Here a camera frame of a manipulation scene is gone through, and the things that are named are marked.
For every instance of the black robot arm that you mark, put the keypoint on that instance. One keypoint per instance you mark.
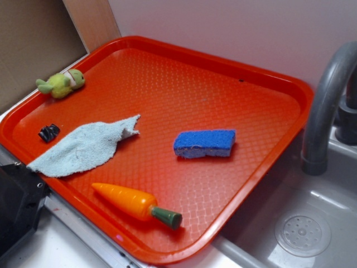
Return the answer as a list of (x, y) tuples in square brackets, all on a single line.
[(23, 194)]

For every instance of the blue sponge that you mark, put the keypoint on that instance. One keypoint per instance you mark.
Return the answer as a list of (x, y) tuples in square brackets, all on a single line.
[(197, 144)]

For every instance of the orange plastic tray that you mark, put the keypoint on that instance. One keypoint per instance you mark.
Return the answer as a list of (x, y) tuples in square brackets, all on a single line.
[(174, 90)]

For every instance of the orange toy carrot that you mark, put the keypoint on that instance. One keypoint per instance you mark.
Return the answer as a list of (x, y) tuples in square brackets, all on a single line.
[(137, 204)]

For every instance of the light blue cloth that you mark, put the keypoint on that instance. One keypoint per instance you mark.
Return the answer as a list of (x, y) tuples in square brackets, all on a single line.
[(85, 148)]

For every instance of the green plush toy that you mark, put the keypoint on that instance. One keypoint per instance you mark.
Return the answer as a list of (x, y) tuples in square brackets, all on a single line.
[(60, 85)]

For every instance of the small black crumpled object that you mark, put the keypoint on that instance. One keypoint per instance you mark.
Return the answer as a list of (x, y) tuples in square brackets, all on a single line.
[(48, 133)]

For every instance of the grey toy sink basin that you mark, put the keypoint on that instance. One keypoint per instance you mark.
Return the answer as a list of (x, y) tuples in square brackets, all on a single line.
[(292, 219)]

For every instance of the grey toy faucet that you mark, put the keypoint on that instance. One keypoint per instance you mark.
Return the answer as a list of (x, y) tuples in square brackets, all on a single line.
[(335, 99)]

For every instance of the brown cardboard panel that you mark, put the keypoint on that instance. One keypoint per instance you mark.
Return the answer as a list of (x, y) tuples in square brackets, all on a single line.
[(38, 39)]

